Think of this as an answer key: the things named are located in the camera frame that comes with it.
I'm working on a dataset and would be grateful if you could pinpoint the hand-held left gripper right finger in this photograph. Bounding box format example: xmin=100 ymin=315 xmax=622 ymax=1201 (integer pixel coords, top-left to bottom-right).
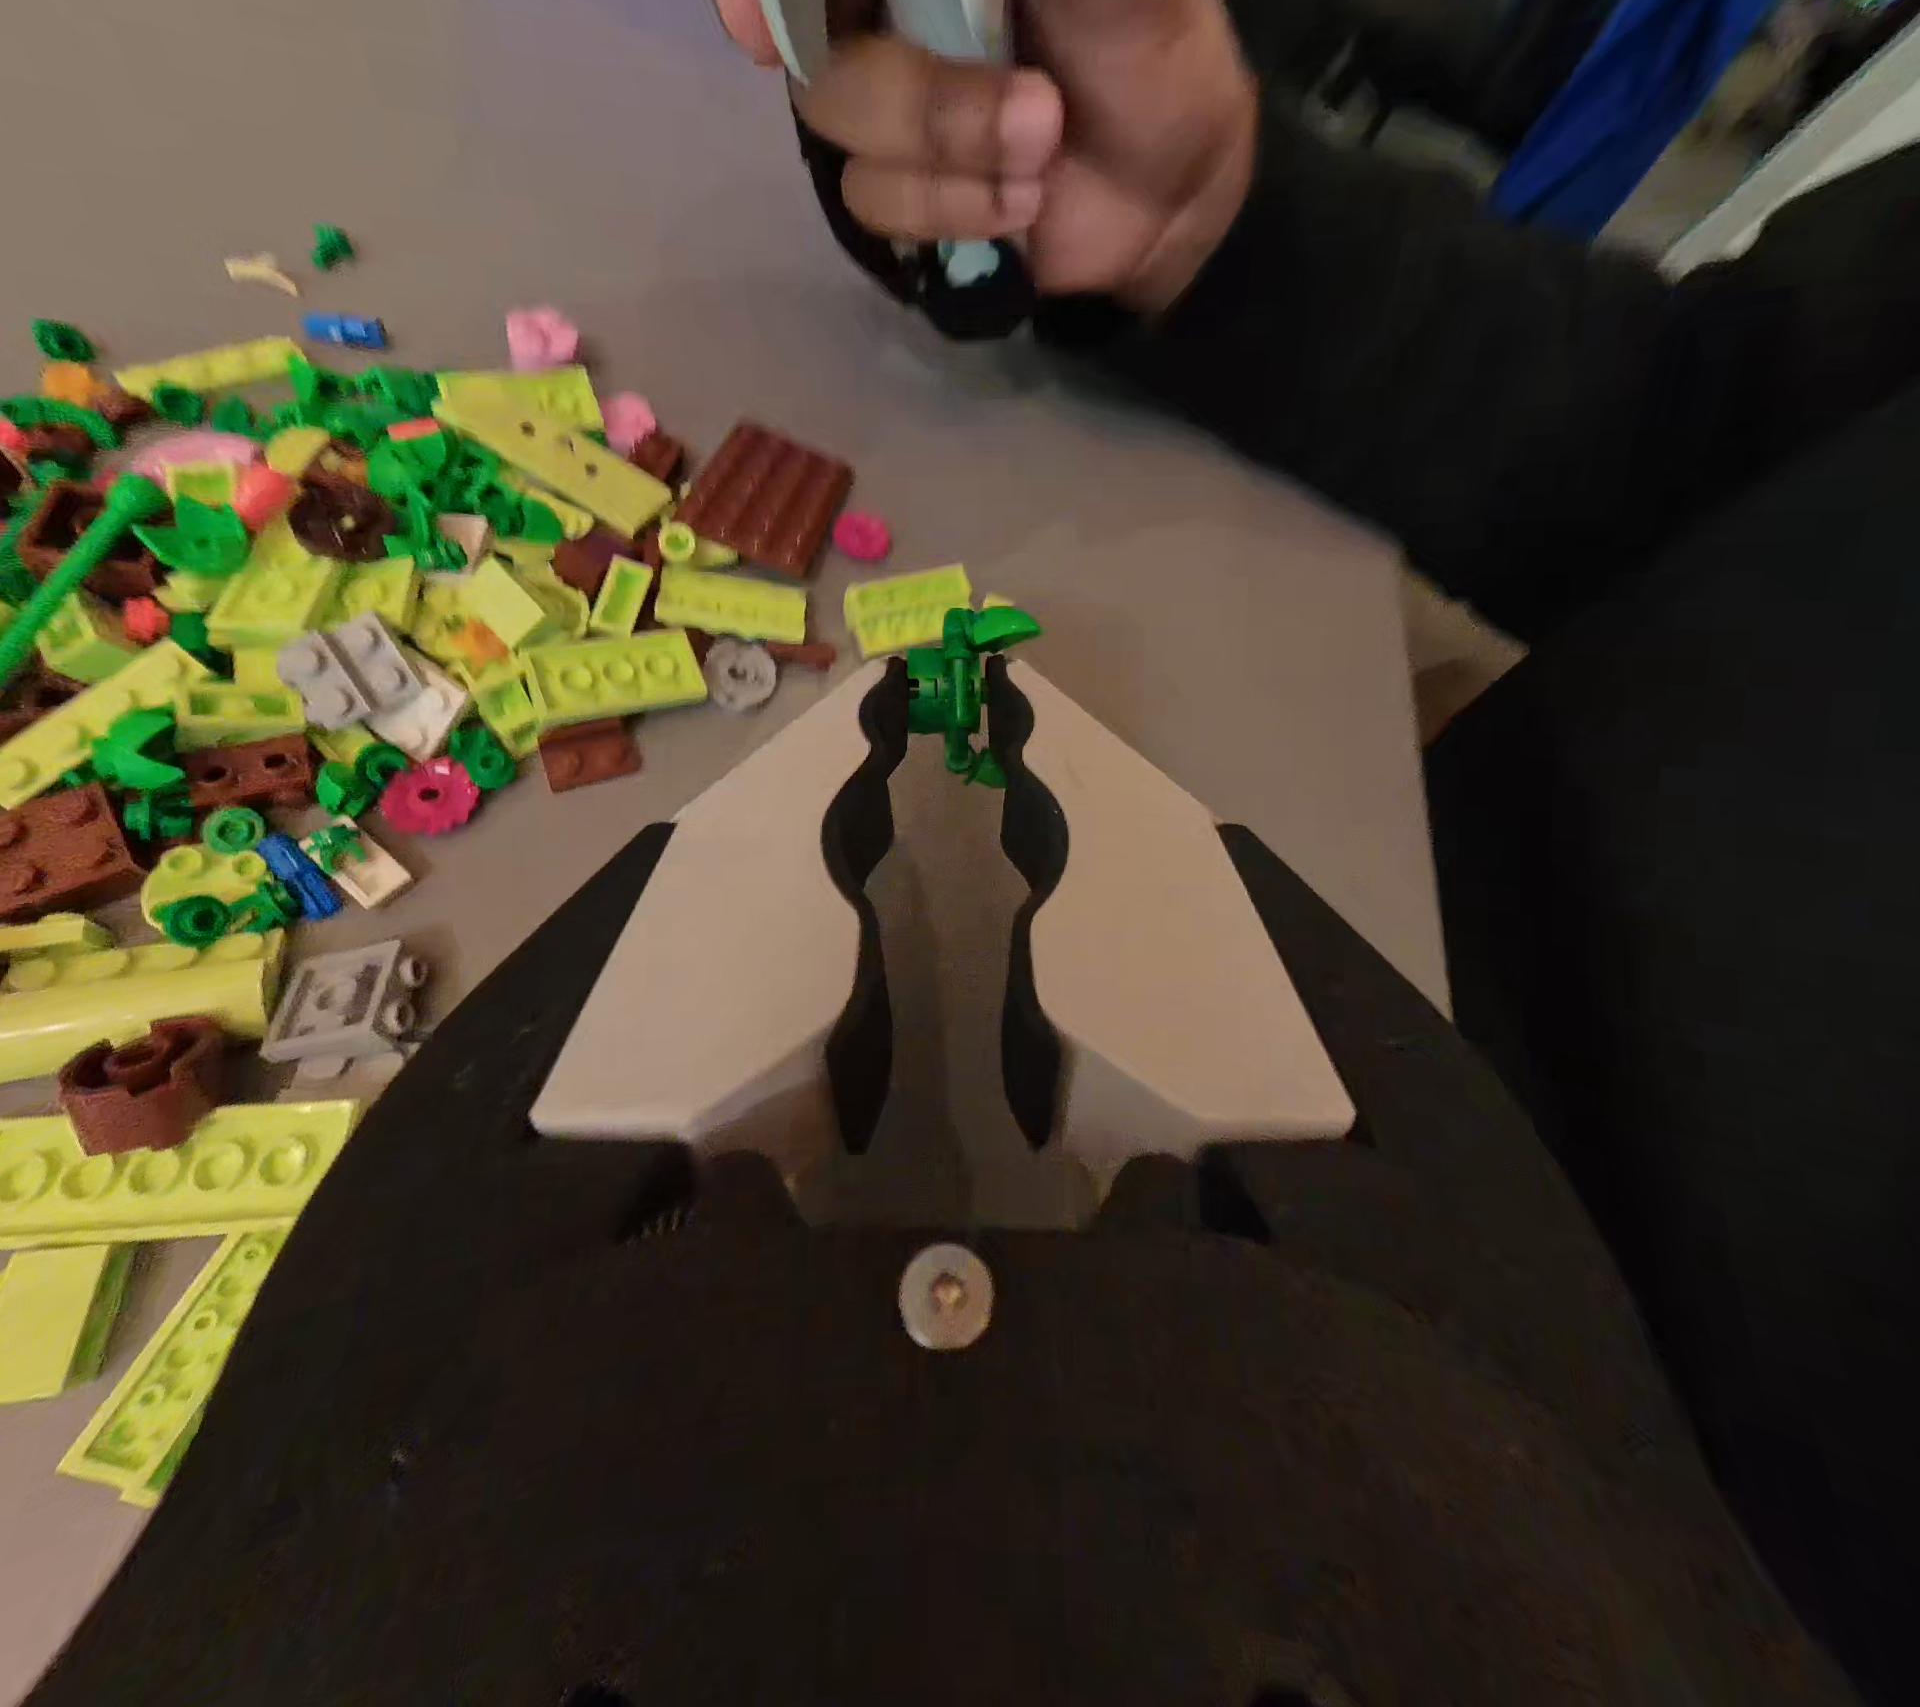
xmin=990 ymin=654 xmax=1361 ymax=1151

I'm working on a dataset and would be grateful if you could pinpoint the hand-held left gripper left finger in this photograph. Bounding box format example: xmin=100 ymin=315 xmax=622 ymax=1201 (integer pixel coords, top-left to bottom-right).
xmin=527 ymin=654 xmax=916 ymax=1157

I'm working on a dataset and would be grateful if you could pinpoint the pile of colourful toy bricks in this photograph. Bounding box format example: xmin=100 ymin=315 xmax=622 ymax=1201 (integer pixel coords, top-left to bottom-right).
xmin=0 ymin=302 xmax=978 ymax=1513

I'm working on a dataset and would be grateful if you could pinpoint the green leafy toy assembly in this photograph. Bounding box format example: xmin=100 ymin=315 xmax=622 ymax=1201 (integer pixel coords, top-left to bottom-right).
xmin=899 ymin=601 xmax=1046 ymax=790

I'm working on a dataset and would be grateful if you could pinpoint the person's right forearm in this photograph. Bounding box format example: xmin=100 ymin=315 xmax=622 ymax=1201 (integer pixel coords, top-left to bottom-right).
xmin=1138 ymin=104 xmax=1920 ymax=644

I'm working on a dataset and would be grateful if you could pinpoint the person's right hand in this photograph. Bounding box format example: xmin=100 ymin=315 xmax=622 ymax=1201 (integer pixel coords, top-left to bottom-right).
xmin=708 ymin=0 xmax=1262 ymax=315

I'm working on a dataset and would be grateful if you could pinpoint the person's black jacket torso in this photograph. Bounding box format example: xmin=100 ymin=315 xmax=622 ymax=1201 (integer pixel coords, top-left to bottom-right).
xmin=1425 ymin=386 xmax=1920 ymax=1707

